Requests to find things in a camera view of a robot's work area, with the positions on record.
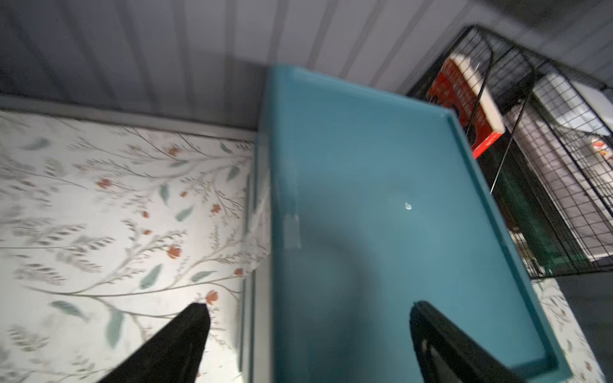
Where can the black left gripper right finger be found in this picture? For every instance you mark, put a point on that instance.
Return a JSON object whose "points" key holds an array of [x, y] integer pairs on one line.
{"points": [[445, 353]]}

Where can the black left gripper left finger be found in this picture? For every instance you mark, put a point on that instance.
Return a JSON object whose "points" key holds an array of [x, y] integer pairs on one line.
{"points": [[174, 354]]}

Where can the teal drawer cabinet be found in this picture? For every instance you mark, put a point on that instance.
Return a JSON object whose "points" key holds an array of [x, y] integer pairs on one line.
{"points": [[378, 204]]}

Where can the floral table mat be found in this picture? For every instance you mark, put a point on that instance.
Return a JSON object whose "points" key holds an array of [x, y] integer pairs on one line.
{"points": [[108, 232]]}

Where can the white checkered notebook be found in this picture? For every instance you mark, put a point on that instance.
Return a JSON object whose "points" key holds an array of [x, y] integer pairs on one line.
{"points": [[577, 178]]}

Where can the red book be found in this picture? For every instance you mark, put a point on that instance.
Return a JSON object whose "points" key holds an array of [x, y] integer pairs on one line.
{"points": [[460, 88]]}

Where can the black wire desk organizer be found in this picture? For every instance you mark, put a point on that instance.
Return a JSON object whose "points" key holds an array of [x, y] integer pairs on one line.
{"points": [[516, 75]]}

